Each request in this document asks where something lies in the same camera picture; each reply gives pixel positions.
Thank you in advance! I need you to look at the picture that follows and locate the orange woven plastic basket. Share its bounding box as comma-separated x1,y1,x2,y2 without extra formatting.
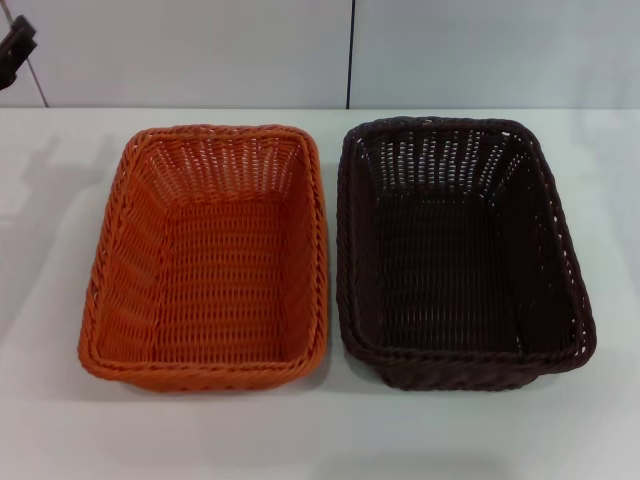
75,125,331,394

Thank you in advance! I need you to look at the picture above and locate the dark brown woven plastic basket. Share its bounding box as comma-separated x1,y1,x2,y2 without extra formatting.
337,115,598,392

